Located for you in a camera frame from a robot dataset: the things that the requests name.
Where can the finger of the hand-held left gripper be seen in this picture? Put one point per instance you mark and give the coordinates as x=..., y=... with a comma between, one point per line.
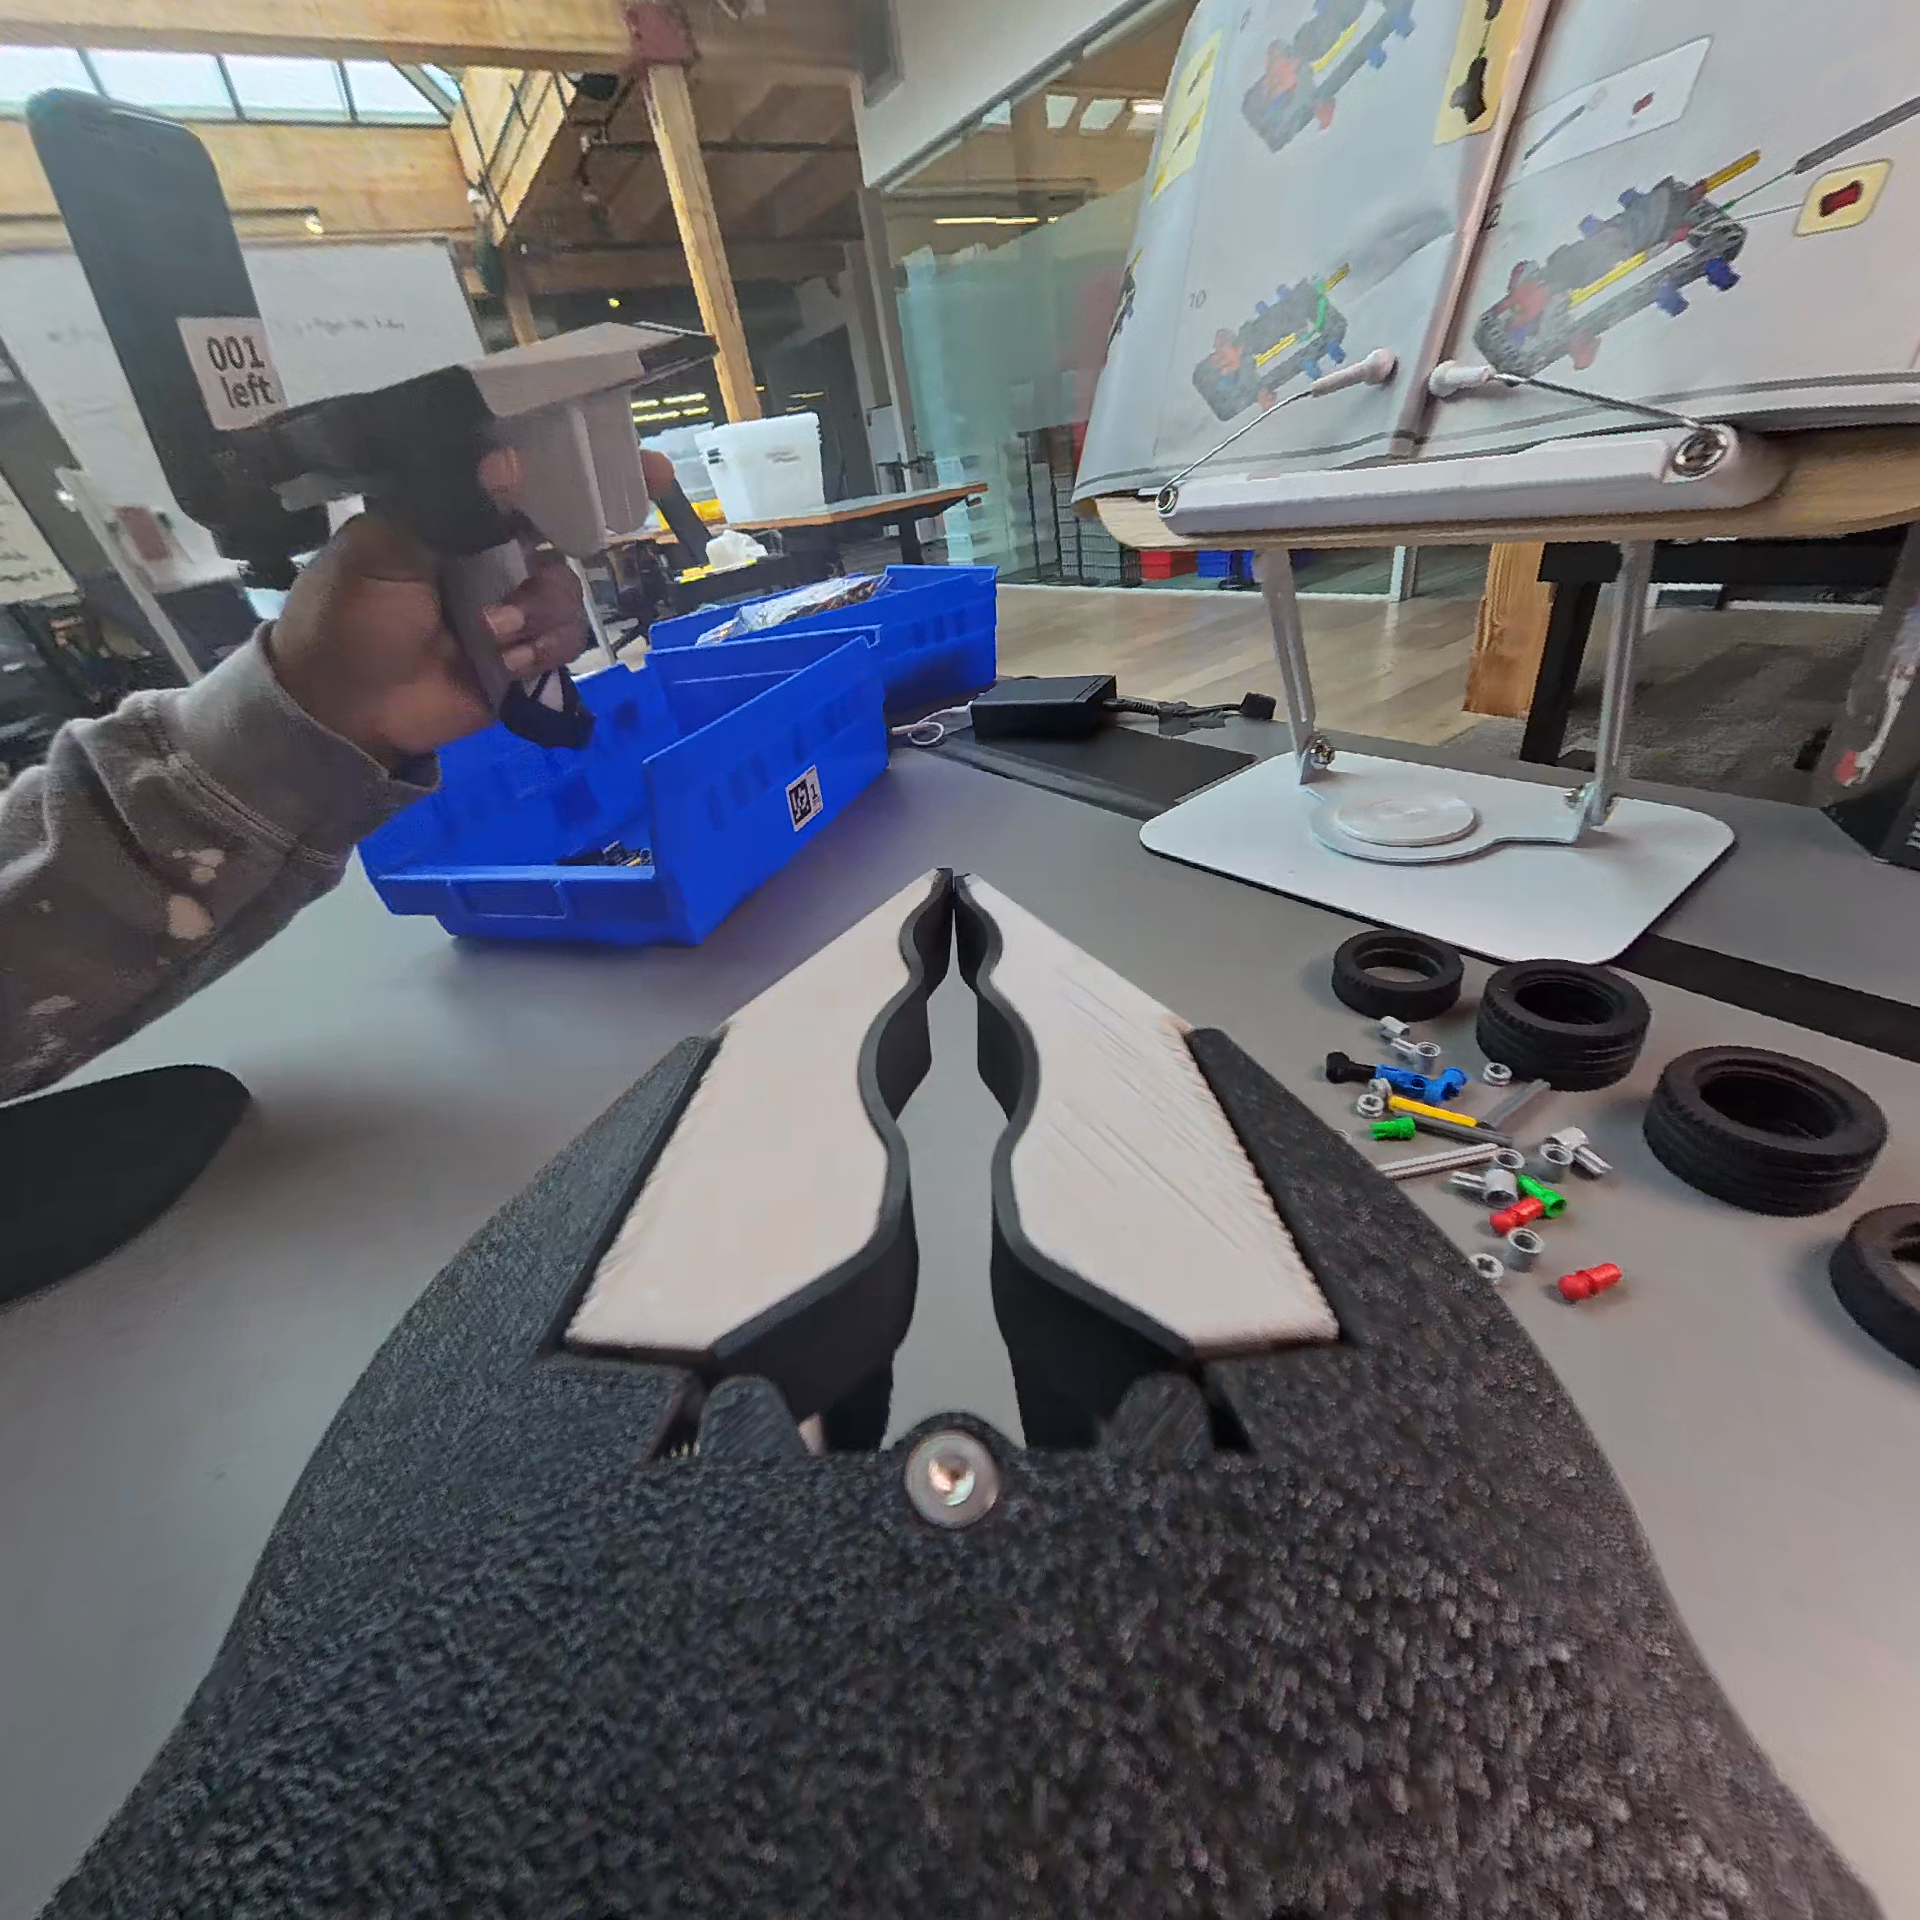
x=571, y=368
x=626, y=465

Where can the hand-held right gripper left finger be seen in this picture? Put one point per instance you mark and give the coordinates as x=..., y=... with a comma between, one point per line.
x=751, y=1184

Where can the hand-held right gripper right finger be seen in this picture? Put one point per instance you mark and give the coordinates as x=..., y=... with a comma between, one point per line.
x=1155, y=1184

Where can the toy instruction booklet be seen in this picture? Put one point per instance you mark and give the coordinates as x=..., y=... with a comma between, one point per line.
x=1349, y=225

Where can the person's left forearm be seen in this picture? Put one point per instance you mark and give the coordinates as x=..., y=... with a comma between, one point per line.
x=150, y=870

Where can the grey desk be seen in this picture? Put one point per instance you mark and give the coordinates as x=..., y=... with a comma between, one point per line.
x=452, y=1079

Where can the person's left hand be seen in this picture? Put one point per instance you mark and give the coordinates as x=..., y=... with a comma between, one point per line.
x=375, y=646

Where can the white crumpled bag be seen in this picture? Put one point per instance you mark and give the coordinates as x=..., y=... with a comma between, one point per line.
x=729, y=547

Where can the white storage tote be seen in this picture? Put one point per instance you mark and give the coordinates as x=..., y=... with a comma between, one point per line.
x=765, y=470

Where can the clear bag of toy parts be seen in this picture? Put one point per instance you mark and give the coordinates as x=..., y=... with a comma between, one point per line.
x=796, y=614

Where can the long wooden table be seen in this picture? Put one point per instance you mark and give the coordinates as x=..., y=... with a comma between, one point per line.
x=870, y=503

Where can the cluster of mixed toy parts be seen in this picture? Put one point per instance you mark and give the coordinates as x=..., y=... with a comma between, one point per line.
x=1485, y=1184

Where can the heap of dark toy parts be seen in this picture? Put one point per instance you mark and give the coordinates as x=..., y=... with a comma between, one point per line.
x=610, y=860

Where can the blue plastic bin with label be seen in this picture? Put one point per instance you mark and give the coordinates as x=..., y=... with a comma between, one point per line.
x=765, y=809

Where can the black power adapter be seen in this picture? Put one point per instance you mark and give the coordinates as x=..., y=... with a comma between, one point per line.
x=1043, y=705

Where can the rack of red and blue bins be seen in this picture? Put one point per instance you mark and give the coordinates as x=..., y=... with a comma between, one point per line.
x=1186, y=564

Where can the dark toy set box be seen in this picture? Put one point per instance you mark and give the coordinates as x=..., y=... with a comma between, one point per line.
x=1875, y=721

